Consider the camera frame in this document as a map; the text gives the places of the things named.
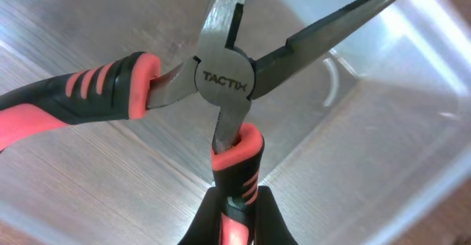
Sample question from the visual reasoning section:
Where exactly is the long nose pliers orange black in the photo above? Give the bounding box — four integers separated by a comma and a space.
1, 0, 396, 245

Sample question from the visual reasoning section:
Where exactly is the clear plastic container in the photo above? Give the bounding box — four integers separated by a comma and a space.
1, 0, 470, 244

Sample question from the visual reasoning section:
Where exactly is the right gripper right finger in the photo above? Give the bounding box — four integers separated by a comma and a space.
255, 186, 298, 245

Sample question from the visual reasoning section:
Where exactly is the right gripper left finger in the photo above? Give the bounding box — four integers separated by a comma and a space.
178, 187, 222, 245

